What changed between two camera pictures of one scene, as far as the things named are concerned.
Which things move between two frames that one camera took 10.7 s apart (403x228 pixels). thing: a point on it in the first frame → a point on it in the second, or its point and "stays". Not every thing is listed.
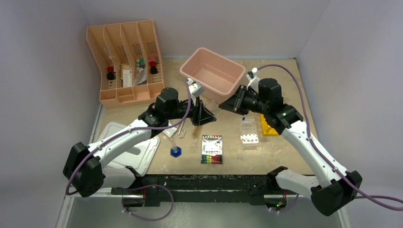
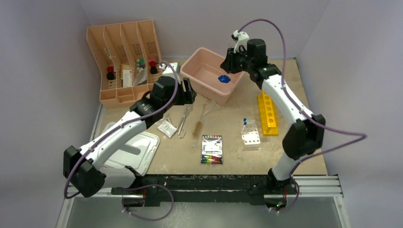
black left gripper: [200, 115] → [187, 97]
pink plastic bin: [218, 76] stays
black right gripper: [232, 104] → [228, 64]
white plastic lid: [139, 156] stays
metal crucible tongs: [182, 131] stays
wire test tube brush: [196, 131] stays
